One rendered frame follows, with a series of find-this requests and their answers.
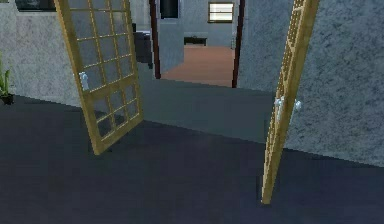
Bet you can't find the low black table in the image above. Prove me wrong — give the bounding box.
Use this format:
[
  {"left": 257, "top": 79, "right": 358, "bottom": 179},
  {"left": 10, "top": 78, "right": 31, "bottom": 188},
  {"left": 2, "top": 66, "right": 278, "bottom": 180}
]
[{"left": 183, "top": 35, "right": 208, "bottom": 47}]

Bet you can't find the wooden glazed lattice door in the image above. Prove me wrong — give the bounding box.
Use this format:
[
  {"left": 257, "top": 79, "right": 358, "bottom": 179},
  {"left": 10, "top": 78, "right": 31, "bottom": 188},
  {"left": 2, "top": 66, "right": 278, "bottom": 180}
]
[
  {"left": 53, "top": 0, "right": 145, "bottom": 156},
  {"left": 260, "top": 0, "right": 320, "bottom": 205}
]

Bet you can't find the green potted house plant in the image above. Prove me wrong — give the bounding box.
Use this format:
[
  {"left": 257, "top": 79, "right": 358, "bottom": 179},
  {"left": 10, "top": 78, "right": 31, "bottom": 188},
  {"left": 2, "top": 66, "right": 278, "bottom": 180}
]
[{"left": 0, "top": 53, "right": 15, "bottom": 106}]

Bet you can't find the dark red door frame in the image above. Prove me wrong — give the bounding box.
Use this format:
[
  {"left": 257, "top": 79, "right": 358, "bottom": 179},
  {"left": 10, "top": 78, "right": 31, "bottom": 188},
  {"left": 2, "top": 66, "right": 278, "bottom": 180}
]
[{"left": 148, "top": 0, "right": 246, "bottom": 89}]

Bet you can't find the window with wooden frame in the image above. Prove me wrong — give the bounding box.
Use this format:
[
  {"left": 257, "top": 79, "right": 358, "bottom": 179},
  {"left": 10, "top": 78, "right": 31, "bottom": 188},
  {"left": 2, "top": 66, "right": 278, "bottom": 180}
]
[{"left": 207, "top": 1, "right": 235, "bottom": 24}]

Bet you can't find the black framed wall picture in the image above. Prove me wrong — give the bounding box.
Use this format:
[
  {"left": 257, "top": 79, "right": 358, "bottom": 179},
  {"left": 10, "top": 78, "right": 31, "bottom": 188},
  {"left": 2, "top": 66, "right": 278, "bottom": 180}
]
[{"left": 159, "top": 0, "right": 180, "bottom": 20}]

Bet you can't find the dark framed wall picture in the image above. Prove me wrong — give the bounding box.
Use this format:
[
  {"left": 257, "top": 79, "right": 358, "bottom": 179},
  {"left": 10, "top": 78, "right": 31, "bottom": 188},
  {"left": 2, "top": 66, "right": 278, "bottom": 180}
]
[{"left": 14, "top": 0, "right": 58, "bottom": 13}]

